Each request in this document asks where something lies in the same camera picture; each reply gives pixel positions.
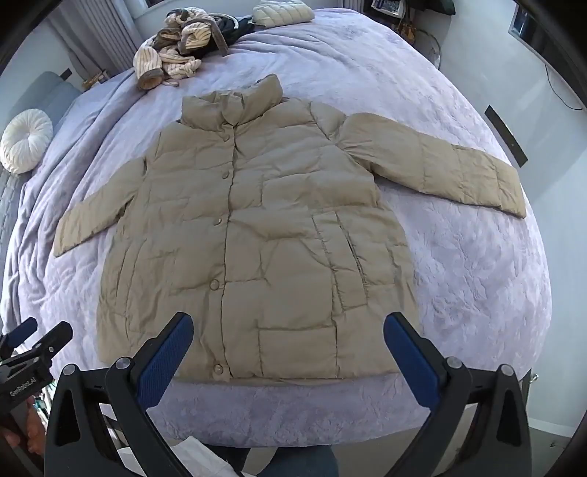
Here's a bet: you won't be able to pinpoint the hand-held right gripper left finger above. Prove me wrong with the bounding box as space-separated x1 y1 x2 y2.
45 312 196 477

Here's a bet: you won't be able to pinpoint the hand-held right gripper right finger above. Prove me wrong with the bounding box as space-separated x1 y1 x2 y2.
383 312 533 477

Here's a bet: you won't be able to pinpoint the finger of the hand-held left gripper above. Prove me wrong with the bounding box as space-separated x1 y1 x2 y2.
9 323 74 368
0 316 39 352

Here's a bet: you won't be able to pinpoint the beige puffer jacket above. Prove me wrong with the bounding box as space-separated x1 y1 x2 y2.
52 73 527 383

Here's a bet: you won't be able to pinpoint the dark hanging clothes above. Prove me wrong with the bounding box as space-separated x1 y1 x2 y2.
404 0 456 43

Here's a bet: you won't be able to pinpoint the person's left hand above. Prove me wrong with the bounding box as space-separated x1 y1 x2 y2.
25 400 49 456

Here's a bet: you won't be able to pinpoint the lavender plush blanket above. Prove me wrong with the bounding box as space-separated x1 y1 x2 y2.
0 8 569 449

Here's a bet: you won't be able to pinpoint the white cloth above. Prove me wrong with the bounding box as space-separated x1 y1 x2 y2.
172 436 232 477

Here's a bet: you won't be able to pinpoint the grey quilted bedsheet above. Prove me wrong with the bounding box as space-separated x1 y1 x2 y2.
0 172 25 260

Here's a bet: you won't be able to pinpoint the round white pillow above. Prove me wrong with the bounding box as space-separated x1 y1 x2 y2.
0 109 54 174

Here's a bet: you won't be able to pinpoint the grey-blue headboard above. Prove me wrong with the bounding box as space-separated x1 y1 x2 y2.
0 71 83 138

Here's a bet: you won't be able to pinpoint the grey curtain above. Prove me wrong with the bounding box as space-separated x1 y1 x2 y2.
69 0 141 81

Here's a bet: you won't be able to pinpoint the cream striped garment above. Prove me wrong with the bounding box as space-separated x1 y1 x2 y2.
133 7 230 92

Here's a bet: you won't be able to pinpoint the dark garment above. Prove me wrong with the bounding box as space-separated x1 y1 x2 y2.
202 14 256 60

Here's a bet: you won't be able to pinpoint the patterned box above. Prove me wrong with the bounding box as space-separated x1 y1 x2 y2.
371 0 405 19

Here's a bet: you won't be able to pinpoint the window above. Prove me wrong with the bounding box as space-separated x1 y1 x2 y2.
508 4 536 38

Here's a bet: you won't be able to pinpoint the white quilted jacket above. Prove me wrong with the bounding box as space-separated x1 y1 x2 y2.
251 0 316 28

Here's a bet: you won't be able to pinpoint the black strap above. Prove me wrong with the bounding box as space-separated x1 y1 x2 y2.
485 105 529 167

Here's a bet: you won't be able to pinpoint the black wall cable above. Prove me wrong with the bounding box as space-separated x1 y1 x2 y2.
545 63 584 111

